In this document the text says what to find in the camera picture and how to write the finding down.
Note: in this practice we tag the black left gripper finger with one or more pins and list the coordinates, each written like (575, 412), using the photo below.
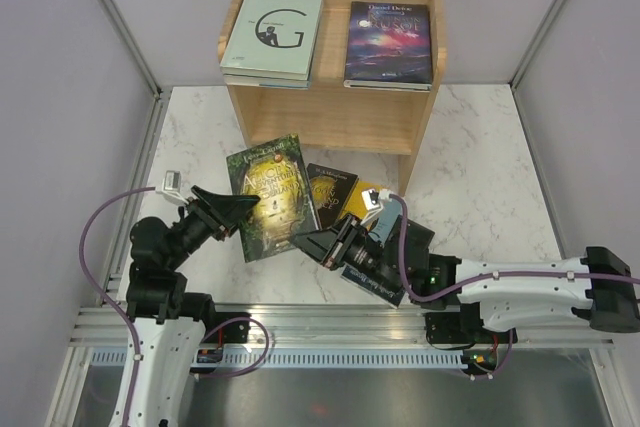
(225, 207)
(232, 220)

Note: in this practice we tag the right aluminium frame post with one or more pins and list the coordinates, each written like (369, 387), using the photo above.
(544, 28)

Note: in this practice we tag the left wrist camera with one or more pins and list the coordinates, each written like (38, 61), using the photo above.
(169, 188)

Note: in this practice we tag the wooden two-tier shelf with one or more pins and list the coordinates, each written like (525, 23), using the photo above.
(330, 115)

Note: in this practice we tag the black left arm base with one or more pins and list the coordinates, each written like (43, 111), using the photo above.
(227, 327)

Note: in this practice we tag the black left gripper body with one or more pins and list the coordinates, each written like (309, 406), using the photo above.
(196, 226)

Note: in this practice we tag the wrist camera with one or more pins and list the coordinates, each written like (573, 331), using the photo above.
(169, 188)
(377, 203)

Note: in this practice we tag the yellow paperback book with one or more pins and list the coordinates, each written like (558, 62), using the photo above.
(355, 203)

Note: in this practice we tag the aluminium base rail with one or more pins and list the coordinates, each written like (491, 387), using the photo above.
(329, 325)

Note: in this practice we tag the left aluminium frame post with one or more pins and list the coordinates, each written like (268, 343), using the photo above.
(122, 30)

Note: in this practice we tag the white slotted cable duct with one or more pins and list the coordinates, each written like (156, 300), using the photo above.
(237, 358)

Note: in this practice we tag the purple Robinson Crusoe book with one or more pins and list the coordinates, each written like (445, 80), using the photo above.
(389, 47)

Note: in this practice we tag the black Moon and Sixpence book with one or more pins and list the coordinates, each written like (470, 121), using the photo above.
(331, 189)

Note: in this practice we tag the dark Wuthering Heights book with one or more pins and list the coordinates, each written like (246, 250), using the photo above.
(373, 265)

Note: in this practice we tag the green Alice Wonderland book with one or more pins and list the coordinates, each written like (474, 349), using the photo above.
(274, 171)

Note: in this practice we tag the pale green Gatsby book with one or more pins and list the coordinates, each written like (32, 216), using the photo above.
(273, 39)

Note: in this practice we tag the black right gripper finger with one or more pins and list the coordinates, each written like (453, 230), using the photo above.
(324, 253)
(324, 239)

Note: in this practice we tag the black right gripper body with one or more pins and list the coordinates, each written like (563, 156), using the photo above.
(362, 254)

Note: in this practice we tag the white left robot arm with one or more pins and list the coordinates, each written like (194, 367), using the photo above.
(167, 322)

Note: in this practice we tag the light blue paperback book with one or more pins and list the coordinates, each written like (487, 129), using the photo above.
(383, 225)

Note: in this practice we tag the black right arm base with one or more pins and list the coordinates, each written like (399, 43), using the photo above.
(455, 329)

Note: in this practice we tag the aluminium frame post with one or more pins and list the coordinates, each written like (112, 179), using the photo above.
(122, 30)
(544, 28)

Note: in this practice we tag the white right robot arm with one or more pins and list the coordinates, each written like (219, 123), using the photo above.
(472, 301)

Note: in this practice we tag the blue 20000 Leagues book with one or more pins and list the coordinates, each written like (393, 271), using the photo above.
(265, 82)

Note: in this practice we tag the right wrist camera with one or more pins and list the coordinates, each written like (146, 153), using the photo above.
(377, 203)

